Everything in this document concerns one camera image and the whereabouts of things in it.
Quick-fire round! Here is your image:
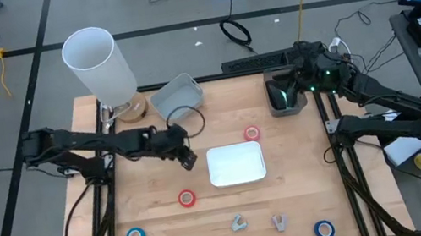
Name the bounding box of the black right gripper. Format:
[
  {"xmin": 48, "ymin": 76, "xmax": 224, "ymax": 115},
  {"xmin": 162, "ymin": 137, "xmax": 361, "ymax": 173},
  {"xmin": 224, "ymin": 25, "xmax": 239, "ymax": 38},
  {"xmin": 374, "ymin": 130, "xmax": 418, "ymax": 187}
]
[{"xmin": 266, "ymin": 36, "xmax": 355, "ymax": 104}]

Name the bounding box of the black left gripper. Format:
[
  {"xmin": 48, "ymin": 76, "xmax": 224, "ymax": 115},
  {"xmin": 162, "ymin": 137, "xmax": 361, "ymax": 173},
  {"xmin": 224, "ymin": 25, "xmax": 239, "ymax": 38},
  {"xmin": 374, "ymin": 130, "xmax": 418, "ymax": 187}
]
[{"xmin": 147, "ymin": 120, "xmax": 200, "ymax": 178}]

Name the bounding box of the red tape roll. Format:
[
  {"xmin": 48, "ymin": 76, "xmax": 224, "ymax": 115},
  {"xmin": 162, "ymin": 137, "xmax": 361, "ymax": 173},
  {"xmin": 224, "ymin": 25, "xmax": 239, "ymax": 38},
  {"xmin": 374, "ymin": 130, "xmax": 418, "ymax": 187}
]
[{"xmin": 176, "ymin": 188, "xmax": 199, "ymax": 210}]

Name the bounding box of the pink tape roll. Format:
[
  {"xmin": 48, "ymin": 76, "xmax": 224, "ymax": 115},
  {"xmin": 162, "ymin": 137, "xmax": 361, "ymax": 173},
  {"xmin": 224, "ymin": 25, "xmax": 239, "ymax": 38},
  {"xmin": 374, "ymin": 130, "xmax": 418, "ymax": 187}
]
[{"xmin": 242, "ymin": 123, "xmax": 262, "ymax": 144}]

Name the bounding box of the black stapler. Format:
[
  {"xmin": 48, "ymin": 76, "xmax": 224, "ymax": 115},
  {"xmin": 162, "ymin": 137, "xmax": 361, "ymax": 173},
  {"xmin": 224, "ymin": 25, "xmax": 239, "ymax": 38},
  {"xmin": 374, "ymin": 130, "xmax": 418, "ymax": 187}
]
[{"xmin": 265, "ymin": 79, "xmax": 287, "ymax": 112}]

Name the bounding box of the grey staple remover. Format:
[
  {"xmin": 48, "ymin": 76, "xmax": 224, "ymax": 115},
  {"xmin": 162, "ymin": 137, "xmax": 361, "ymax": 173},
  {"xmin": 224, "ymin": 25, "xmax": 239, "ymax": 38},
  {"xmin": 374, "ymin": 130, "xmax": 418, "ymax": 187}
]
[{"xmin": 271, "ymin": 212, "xmax": 291, "ymax": 234}]

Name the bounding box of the clear container with green item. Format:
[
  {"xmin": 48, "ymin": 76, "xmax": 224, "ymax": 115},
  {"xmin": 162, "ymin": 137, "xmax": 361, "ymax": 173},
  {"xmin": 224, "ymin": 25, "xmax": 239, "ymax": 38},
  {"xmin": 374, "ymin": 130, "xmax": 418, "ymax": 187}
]
[{"xmin": 262, "ymin": 63, "xmax": 310, "ymax": 120}]

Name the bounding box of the black perforated bar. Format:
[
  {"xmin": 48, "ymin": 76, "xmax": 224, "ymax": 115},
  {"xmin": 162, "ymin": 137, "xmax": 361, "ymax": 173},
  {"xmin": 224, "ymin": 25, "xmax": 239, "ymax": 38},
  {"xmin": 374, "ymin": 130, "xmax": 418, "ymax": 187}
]
[{"xmin": 220, "ymin": 45, "xmax": 302, "ymax": 76}]

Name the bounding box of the white plastic bin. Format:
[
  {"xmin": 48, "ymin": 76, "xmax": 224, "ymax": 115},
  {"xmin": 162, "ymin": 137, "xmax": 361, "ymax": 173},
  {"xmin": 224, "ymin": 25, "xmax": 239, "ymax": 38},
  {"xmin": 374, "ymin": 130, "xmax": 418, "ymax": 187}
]
[{"xmin": 204, "ymin": 139, "xmax": 269, "ymax": 190}]

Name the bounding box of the white power adapter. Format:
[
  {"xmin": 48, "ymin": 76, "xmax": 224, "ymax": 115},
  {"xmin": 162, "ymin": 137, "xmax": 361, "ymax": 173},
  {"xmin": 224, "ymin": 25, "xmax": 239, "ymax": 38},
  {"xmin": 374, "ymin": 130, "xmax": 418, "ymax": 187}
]
[{"xmin": 327, "ymin": 35, "xmax": 351, "ymax": 57}]

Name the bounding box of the light grey plastic bin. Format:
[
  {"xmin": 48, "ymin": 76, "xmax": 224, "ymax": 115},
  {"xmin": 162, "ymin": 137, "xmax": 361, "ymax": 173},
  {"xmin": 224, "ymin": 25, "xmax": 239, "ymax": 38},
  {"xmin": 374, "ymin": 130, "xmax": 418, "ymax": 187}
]
[{"xmin": 145, "ymin": 69, "xmax": 209, "ymax": 130}]

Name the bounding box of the white table lamp wooden base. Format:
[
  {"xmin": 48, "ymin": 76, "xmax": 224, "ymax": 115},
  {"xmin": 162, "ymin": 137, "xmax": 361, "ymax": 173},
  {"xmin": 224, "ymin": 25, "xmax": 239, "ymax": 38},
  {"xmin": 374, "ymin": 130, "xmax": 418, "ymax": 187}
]
[{"xmin": 57, "ymin": 19, "xmax": 152, "ymax": 134}]

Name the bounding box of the white box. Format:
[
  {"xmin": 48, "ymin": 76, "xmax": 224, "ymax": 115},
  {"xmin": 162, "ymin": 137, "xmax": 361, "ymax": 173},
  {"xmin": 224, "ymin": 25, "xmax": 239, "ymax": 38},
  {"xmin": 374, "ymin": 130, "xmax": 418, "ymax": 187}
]
[{"xmin": 380, "ymin": 133, "xmax": 421, "ymax": 170}]

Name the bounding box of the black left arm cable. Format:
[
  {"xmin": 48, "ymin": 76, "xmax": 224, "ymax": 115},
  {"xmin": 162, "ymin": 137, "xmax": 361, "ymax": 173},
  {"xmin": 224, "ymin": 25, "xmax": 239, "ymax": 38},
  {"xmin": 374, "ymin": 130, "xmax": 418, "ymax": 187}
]
[{"xmin": 163, "ymin": 102, "xmax": 209, "ymax": 143}]

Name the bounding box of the black cable with coil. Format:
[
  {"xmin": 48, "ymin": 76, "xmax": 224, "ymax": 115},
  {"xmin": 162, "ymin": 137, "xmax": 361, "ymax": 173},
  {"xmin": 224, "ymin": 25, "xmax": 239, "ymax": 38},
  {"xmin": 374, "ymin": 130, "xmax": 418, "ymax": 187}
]
[{"xmin": 215, "ymin": 0, "xmax": 255, "ymax": 60}]

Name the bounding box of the white lamp cable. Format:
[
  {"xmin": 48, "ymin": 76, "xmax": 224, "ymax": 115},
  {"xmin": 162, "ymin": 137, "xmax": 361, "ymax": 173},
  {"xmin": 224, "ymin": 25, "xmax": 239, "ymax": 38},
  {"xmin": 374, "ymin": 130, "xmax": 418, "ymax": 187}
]
[{"xmin": 98, "ymin": 99, "xmax": 138, "ymax": 129}]

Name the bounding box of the black aluminium table frame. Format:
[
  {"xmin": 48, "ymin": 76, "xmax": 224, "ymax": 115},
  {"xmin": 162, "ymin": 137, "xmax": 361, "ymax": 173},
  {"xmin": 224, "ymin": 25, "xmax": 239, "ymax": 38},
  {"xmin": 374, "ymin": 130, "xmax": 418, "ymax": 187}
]
[{"xmin": 28, "ymin": 43, "xmax": 418, "ymax": 236}]

